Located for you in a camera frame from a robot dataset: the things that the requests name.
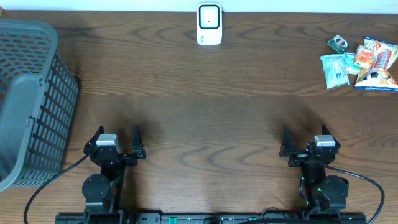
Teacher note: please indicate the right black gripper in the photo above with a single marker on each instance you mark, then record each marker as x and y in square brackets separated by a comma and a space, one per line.
[299, 155]

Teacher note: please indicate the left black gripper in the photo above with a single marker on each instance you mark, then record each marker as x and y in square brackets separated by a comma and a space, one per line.
[141, 153]

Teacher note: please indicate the mint green wet wipes pack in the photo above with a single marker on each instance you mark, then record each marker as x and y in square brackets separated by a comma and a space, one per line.
[335, 70]

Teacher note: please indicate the teal Kleenex tissue pack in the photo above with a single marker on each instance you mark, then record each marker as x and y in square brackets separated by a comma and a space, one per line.
[351, 67]

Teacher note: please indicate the cream yellow snack bag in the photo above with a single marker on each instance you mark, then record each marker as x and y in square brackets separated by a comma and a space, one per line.
[378, 78]

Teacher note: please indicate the green Zam-Buk box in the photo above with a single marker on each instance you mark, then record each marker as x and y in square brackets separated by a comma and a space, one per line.
[338, 44]

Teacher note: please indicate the orange Kleenex tissue pack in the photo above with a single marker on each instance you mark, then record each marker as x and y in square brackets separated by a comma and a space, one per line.
[364, 57]

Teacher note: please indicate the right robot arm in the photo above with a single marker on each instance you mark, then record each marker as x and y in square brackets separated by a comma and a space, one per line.
[324, 194]

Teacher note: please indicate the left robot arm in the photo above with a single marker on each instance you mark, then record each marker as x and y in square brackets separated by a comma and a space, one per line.
[102, 191]

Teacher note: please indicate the white barcode scanner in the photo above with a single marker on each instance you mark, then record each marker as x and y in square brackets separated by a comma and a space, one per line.
[209, 20]

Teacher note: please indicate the grey plastic shopping basket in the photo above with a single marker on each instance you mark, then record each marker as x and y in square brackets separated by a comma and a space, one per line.
[39, 97]

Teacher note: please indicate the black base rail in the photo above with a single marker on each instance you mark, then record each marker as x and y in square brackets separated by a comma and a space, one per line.
[155, 218]

